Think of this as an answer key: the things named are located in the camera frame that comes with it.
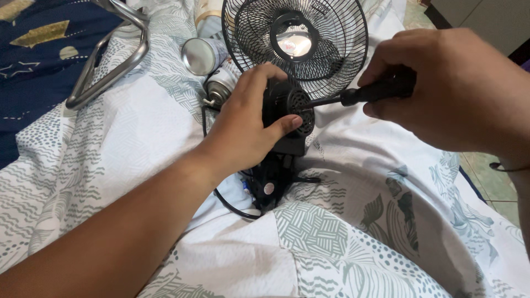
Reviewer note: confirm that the small silver spray can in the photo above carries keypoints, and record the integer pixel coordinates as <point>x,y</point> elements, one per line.
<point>220,86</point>

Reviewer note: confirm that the black electric fan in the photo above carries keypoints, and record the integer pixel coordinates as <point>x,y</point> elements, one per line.
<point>298,53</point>

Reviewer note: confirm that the navy blue star blanket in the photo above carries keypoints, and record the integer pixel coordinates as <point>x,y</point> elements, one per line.
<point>37,62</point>

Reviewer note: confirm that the person's left hand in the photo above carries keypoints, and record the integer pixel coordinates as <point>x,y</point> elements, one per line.
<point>240,124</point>

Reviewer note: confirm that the white green patterned bedsheet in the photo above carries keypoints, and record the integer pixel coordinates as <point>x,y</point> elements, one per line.
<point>339,231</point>

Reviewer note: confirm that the chrome metal tube frame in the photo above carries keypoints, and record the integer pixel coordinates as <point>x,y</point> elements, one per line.
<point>114,53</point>

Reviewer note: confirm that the person's right hand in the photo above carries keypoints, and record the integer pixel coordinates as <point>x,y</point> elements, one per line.
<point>455,91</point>

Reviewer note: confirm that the white and gold spray can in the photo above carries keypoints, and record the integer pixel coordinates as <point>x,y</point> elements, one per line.
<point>209,16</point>

